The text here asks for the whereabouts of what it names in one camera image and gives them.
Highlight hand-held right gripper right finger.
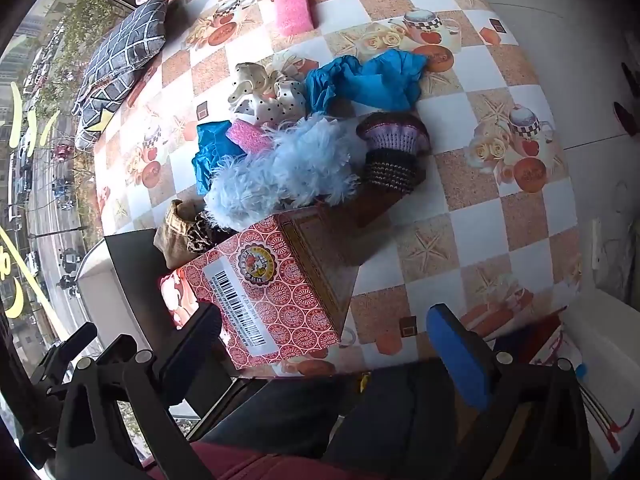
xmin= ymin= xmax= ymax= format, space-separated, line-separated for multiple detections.
xmin=426 ymin=304 xmax=593 ymax=480

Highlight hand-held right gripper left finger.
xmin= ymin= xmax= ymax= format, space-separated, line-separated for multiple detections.
xmin=56 ymin=302 xmax=223 ymax=480

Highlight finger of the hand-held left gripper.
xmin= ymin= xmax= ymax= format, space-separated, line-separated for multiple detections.
xmin=32 ymin=322 xmax=98 ymax=396

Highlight black storage bin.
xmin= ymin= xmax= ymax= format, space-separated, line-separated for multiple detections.
xmin=102 ymin=228 xmax=271 ymax=441

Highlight small blue crinkled cloth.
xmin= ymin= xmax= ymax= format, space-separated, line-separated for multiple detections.
xmin=192 ymin=121 xmax=237 ymax=197

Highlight light blue fluffy scrunchie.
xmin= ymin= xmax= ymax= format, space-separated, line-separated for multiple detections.
xmin=204 ymin=114 xmax=372 ymax=232

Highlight pink sponge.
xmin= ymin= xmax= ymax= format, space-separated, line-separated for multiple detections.
xmin=274 ymin=0 xmax=316 ymax=37
xmin=226 ymin=120 xmax=273 ymax=154

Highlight purple black knit scrunchie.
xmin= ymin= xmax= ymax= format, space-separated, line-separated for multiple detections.
xmin=356 ymin=112 xmax=432 ymax=192

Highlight white polka-dot scrunchie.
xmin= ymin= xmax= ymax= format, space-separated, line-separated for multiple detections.
xmin=228 ymin=62 xmax=307 ymax=126

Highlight red patterned cardboard box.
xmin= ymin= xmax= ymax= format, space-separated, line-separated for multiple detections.
xmin=177 ymin=207 xmax=362 ymax=367

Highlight leopard print scrunchie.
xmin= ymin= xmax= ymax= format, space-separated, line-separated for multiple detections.
xmin=187 ymin=211 xmax=232 ymax=254

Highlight tan knitted sock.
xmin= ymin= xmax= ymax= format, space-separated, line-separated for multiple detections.
xmin=153 ymin=199 xmax=202 ymax=269

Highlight person's dark pants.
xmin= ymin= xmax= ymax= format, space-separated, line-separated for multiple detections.
xmin=200 ymin=362 xmax=463 ymax=466

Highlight white plastic bag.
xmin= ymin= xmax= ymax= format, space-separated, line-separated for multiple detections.
xmin=527 ymin=305 xmax=640 ymax=468

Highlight person's maroon top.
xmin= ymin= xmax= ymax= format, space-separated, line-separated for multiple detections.
xmin=142 ymin=439 xmax=361 ymax=480

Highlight grey plaid cushion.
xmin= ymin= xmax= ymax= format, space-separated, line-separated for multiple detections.
xmin=72 ymin=0 xmax=172 ymax=149

